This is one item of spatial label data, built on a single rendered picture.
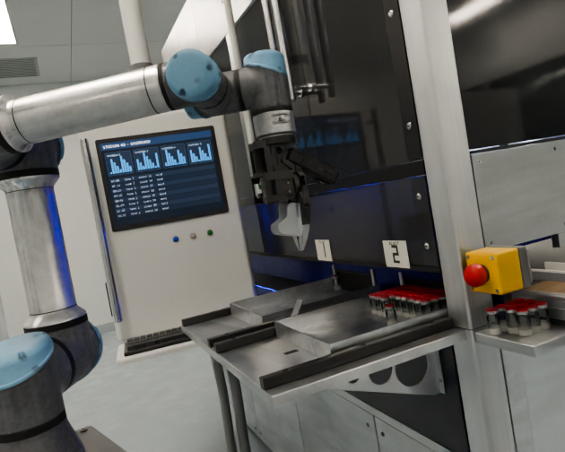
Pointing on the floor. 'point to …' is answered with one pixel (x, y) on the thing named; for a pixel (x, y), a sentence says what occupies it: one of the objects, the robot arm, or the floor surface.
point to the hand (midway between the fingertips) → (303, 243)
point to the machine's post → (455, 217)
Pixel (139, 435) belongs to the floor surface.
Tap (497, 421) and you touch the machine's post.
